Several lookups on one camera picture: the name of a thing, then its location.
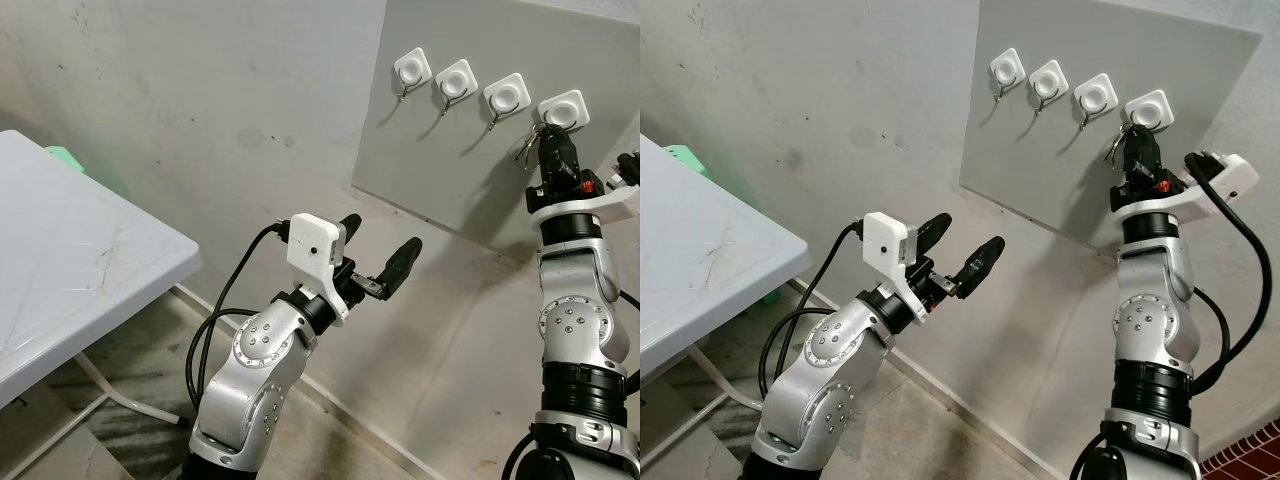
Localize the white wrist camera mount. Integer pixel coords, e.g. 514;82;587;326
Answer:
285;213;351;323
862;211;926;326
527;150;641;223
1115;150;1261;218

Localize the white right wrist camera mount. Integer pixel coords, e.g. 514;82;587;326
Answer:
527;150;641;223
1115;150;1261;218

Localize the grey wall board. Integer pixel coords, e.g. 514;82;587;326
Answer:
960;0;1263;251
352;0;641;263

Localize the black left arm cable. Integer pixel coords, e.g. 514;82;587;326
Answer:
757;220;866;396
185;222;291;401

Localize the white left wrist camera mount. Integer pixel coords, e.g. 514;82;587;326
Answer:
285;213;351;323
862;211;926;326

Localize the white square wall hook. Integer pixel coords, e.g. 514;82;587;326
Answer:
434;58;479;116
1028;60;1070;114
1073;72;1119;131
989;48;1027;101
393;48;433;101
1123;88;1173;131
537;88;591;131
483;72;531;133

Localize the white folding table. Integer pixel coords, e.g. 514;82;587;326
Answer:
640;135;811;411
0;130;203;431

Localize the silver key ring with keys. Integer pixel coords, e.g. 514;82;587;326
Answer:
510;122;549;171
1103;122;1136;166

